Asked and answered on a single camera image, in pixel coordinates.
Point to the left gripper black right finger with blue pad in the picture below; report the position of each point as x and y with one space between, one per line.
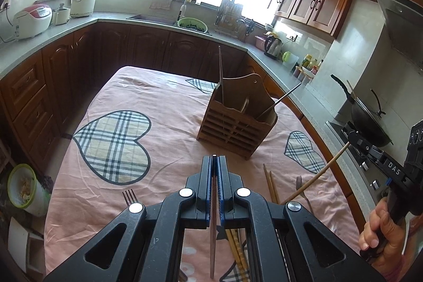
285 242

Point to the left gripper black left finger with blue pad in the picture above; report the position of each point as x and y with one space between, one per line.
143 243

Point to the bamboo chopstick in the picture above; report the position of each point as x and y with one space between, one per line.
239 255
234 252

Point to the lower wooden kitchen cabinets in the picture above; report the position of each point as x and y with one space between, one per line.
37 128

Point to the person's right hand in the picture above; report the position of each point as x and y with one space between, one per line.
380 220

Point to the gas stove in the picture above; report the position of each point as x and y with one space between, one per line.
358 151

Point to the left steel fork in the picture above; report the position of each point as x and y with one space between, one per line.
130 197

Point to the steel fork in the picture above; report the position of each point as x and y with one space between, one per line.
298 185
130 197

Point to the right steel fork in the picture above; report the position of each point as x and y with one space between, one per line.
298 185

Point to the black wok with lid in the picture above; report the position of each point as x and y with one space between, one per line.
363 120

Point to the pink tablecloth with plaid hearts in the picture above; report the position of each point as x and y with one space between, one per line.
140 133

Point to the green rimmed trash bin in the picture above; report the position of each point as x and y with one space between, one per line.
26 192

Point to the wooden utensil holder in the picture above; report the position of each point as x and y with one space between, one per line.
239 116

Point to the condiment jars rack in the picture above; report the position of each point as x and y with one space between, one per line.
307 69

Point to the range hood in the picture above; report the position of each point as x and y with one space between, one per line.
404 23

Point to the steel electric kettle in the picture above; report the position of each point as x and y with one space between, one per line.
273 47

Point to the green colander bowl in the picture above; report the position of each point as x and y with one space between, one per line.
192 24

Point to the dish drying rack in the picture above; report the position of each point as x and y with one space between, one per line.
231 22

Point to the white electric cooker pot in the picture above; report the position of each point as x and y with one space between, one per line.
81 8

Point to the white red rice cooker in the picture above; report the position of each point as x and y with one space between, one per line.
31 21

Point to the wall power outlet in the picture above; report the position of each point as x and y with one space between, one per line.
5 5

